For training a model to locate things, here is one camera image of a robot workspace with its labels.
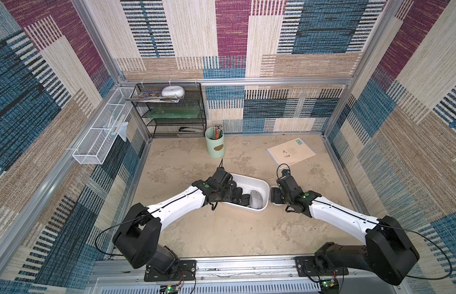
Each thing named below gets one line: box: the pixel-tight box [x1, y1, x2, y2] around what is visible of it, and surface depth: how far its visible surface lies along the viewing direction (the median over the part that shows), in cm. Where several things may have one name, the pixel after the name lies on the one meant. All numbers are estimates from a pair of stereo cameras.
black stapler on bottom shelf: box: [178, 126, 204, 133], surface depth 114 cm
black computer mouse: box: [238, 193, 251, 207], surface depth 91 cm
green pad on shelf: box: [141, 105, 202, 119], surface depth 101 cm
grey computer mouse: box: [249, 189, 263, 209], surface depth 90 cm
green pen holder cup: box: [204, 126, 225, 159], surface depth 105 cm
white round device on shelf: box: [161, 85, 186, 99], surface depth 91 cm
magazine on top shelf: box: [125, 91, 181, 103], surface depth 83 cm
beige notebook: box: [266, 137, 317, 169], surface depth 114 cm
